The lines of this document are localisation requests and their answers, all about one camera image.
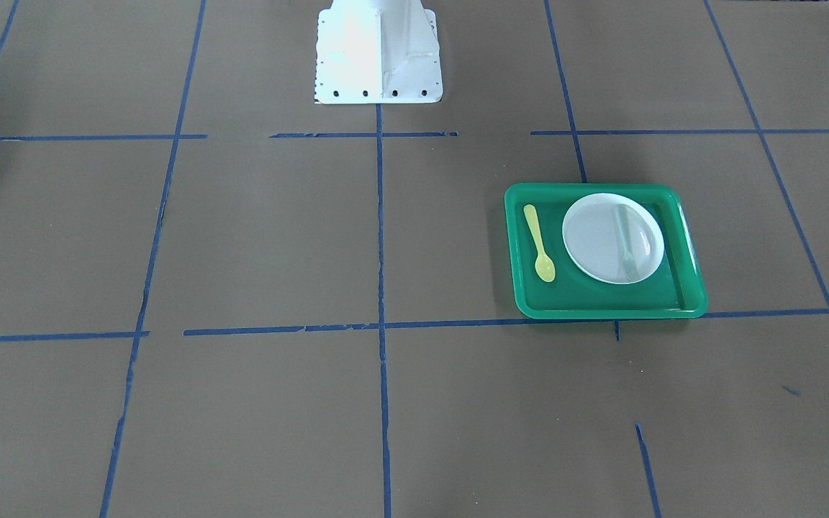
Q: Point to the yellow plastic spoon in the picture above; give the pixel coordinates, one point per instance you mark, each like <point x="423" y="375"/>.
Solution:
<point x="543" y="264"/>

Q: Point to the green plastic tray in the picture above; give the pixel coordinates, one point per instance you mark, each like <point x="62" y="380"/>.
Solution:
<point x="675" y="291"/>

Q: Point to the white round plate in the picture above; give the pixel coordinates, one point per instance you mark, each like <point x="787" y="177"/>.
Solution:
<point x="590" y="238"/>

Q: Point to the clear plastic fork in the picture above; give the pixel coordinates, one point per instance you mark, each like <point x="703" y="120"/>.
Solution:
<point x="627" y="261"/>

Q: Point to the white pedestal column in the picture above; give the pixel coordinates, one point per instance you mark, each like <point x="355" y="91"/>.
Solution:
<point x="371" y="52"/>

